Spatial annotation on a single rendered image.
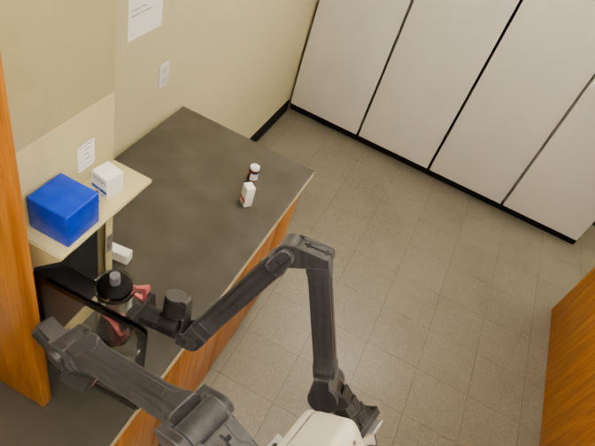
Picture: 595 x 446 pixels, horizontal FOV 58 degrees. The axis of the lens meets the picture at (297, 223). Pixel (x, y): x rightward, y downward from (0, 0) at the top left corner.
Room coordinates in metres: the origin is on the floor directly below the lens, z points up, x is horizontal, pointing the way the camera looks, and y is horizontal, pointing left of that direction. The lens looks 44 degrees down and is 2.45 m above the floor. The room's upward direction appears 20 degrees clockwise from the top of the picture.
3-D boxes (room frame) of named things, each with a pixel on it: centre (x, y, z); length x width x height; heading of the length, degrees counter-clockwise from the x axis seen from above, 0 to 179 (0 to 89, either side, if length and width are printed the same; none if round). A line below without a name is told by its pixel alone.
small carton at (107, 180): (0.87, 0.45, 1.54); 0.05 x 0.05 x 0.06; 70
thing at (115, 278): (0.81, 0.40, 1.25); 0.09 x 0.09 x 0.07
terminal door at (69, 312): (0.64, 0.38, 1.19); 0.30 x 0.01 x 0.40; 82
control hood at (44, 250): (0.81, 0.46, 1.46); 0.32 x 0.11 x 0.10; 170
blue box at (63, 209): (0.73, 0.48, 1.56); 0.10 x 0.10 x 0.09; 80
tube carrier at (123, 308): (0.81, 0.39, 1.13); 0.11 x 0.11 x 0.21
